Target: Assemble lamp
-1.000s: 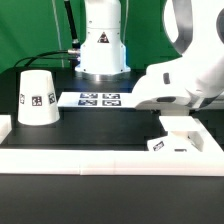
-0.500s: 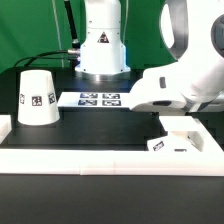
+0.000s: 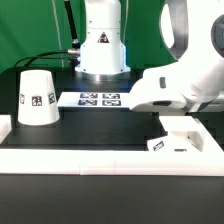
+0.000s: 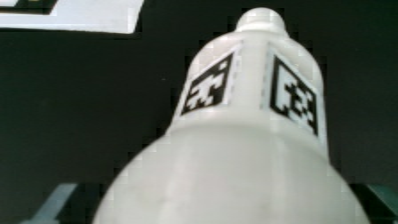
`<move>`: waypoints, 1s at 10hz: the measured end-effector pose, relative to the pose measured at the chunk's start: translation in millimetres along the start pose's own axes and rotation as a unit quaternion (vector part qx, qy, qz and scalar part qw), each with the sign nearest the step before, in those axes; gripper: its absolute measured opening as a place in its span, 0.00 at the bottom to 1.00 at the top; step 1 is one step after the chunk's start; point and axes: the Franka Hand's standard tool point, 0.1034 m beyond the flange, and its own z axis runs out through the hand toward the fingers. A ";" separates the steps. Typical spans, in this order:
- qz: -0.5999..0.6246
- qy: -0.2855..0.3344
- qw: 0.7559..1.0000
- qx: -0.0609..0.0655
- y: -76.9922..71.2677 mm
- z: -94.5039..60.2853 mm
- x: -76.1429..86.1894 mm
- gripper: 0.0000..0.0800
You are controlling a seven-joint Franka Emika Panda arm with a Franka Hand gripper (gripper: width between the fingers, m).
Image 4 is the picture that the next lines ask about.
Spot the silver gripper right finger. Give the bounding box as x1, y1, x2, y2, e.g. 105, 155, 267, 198
366, 184, 398, 214

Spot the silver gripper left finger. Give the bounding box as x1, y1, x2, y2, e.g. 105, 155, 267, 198
20, 183, 78, 224

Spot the white lamp bulb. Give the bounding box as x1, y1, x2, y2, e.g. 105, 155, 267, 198
92, 8, 371, 224

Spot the white marker sheet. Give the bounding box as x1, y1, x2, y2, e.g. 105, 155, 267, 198
0, 0, 144, 34

